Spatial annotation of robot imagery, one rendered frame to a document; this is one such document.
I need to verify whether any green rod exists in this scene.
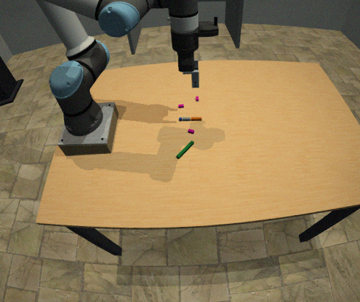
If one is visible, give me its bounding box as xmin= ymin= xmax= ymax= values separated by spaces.
xmin=177 ymin=141 xmax=194 ymax=159

